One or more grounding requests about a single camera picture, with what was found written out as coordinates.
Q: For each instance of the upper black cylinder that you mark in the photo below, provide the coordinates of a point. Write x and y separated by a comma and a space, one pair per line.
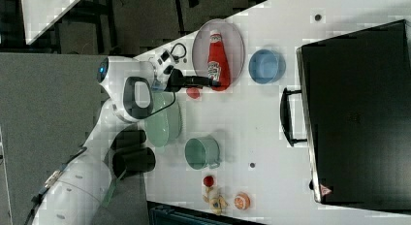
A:
128, 138

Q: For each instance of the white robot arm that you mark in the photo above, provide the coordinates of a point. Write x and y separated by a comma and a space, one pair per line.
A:
74, 192

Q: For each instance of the small red plush fruit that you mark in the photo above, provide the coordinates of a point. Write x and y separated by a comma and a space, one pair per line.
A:
208, 181

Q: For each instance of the black toaster oven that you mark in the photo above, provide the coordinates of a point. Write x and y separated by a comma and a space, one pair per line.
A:
355, 90

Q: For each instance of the green perforated colander basket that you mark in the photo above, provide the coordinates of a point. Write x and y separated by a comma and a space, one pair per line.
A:
164, 125

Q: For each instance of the green mug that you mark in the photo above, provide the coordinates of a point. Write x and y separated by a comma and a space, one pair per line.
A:
202, 152

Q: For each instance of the white side table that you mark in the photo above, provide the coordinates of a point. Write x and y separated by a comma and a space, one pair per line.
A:
40, 15

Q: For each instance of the lower black cylinder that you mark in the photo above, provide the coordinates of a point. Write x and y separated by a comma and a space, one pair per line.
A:
133, 161

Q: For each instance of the black cylinder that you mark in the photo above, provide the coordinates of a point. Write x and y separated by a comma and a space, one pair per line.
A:
128, 138
133, 161

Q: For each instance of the red plush strawberry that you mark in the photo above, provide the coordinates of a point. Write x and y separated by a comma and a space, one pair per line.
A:
193, 92

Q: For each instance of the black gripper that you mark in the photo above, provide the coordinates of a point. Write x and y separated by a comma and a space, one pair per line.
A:
177, 80

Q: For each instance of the grey round plate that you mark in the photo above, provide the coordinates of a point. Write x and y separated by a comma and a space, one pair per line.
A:
233, 45

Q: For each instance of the orange slice toy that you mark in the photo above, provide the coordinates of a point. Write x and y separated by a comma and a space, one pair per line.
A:
242, 201

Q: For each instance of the red plush ketchup bottle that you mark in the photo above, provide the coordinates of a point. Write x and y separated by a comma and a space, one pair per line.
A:
217, 64

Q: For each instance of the blue bowl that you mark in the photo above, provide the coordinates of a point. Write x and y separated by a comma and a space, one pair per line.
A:
266, 66

